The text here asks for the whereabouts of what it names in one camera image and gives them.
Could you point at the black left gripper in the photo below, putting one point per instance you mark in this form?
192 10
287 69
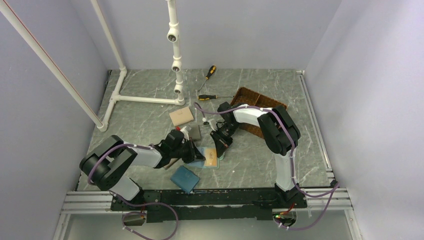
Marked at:
194 154

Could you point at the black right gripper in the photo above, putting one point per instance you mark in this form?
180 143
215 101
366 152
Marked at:
221 145

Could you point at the gold VIP credit card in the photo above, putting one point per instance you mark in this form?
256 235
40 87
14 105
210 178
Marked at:
211 159

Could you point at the green card holder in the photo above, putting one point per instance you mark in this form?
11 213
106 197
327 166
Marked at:
200 164

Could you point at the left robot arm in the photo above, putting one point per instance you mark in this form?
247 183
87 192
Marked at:
106 165

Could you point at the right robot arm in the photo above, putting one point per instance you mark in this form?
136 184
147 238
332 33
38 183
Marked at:
279 132

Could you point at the beige card holder near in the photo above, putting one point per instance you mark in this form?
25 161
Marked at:
171 163

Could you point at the beige card holder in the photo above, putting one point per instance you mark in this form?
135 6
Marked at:
171 163
181 116

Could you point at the grey card holder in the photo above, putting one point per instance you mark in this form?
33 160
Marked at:
195 133

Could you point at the blue card holder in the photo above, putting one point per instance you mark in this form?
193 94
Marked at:
185 179

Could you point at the beige card holder far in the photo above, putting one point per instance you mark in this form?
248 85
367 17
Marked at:
181 116

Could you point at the black yellow screwdriver near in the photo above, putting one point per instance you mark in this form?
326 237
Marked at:
206 97

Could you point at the black yellow screwdriver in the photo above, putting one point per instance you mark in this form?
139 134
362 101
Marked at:
206 97
210 72

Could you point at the brown woven divided basket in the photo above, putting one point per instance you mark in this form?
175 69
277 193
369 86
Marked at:
251 105

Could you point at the black yellow screwdriver far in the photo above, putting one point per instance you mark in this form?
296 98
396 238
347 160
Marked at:
210 72

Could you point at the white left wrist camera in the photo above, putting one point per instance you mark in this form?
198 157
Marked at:
185 130

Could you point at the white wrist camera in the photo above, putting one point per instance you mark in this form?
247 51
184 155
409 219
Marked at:
206 121
185 130

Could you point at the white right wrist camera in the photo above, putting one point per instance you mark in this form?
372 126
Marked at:
206 121

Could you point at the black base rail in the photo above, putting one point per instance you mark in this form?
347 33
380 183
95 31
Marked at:
212 204

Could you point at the aluminium front rail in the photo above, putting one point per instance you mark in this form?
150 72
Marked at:
87 202

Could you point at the white PVC pipe frame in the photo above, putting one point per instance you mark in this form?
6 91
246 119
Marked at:
46 50

